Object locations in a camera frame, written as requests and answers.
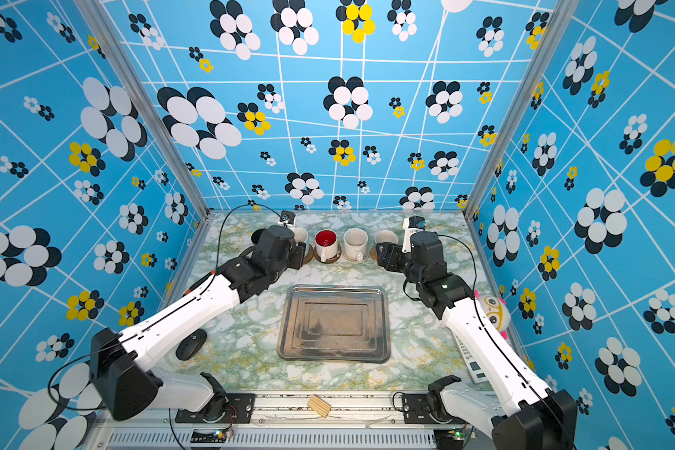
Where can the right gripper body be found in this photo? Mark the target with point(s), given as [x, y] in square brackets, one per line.
[398, 261]

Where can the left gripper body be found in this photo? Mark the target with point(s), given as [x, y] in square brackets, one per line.
[296, 257]

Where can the purple mug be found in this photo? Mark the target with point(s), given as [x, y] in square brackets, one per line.
[386, 236]

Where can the white mug blue handle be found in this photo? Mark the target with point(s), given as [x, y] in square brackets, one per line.
[301, 236]

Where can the red inside mug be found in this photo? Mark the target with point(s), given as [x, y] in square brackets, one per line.
[326, 244]

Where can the dark brown round coaster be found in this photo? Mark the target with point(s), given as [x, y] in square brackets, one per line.
[309, 255]

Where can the scratched brown round coaster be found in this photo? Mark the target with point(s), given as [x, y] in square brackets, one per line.
[332, 260]

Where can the black mug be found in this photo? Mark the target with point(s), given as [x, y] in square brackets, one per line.
[256, 236]

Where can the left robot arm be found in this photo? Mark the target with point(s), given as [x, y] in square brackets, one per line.
[123, 364]

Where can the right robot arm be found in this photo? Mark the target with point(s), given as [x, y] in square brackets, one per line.
[528, 413]

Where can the metal tray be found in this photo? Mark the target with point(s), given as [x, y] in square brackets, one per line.
[335, 323]

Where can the pink plush toy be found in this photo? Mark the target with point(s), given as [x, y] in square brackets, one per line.
[496, 312]

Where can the black computer mouse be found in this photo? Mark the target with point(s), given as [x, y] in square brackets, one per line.
[191, 345]

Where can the white calculator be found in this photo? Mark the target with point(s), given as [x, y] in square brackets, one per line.
[478, 376]

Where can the small wooden block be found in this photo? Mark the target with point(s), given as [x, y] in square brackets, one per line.
[319, 406]

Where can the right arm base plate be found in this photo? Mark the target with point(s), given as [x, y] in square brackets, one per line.
[416, 410]

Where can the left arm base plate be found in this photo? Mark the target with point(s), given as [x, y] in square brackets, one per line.
[234, 408]

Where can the aluminium front rail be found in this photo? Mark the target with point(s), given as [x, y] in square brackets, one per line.
[281, 420]

